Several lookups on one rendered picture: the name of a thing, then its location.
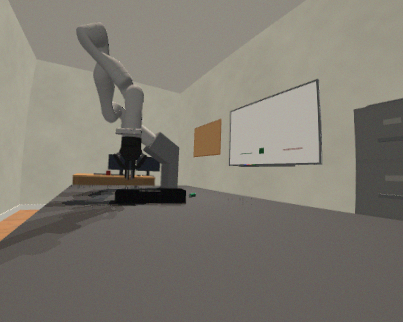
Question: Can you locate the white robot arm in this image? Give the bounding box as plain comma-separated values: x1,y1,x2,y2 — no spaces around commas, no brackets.
76,22,156,147

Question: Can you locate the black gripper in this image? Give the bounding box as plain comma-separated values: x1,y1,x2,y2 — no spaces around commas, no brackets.
113,136,147,180

